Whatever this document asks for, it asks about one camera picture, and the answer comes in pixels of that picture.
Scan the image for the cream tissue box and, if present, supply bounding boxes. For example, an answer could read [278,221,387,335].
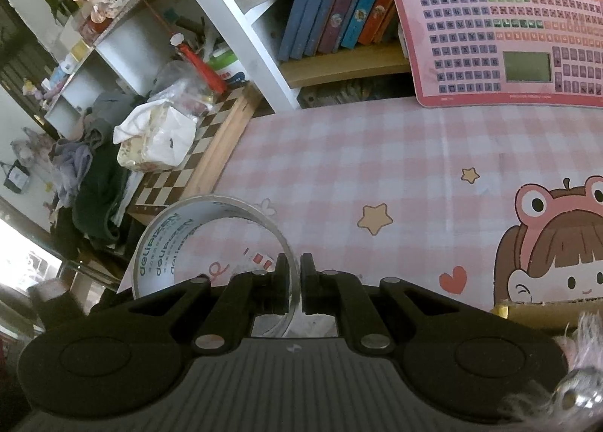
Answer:
[113,100,197,173]

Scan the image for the pink keyboard learning tablet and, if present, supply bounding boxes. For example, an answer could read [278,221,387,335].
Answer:
[379,0,603,109]

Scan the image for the row of upright books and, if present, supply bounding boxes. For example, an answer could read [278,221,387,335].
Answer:
[277,0,406,61]

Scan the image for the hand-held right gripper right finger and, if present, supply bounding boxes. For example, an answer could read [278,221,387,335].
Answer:
[300,253,500,352]

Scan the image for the clear plastic bag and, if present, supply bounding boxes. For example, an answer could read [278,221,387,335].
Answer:
[151,60,222,119]

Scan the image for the pile of clothes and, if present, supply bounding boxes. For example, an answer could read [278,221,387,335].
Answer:
[49,90,142,244]

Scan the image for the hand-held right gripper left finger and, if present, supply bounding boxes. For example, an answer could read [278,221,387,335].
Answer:
[94,253,289,354]

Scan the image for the furry pompom with silver bell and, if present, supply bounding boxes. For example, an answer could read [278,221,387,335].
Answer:
[499,312,603,432]

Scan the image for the green and white container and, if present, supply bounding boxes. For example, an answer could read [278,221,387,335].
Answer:
[207,49,250,84]

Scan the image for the red bottle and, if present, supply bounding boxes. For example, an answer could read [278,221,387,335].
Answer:
[170,33,228,94]

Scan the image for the white shelf unit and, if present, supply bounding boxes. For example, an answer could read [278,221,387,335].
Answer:
[44,0,312,141]

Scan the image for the pink checkered tablecloth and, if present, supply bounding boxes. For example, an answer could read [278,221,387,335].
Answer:
[118,97,603,352]

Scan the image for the wooden chessboard box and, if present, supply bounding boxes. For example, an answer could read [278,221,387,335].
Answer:
[126,83,265,228]

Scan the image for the clear tape roll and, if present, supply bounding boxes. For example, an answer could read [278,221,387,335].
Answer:
[132,195,300,339]

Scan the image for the yellow cardboard box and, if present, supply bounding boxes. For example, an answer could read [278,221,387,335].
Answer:
[492,301,582,334]

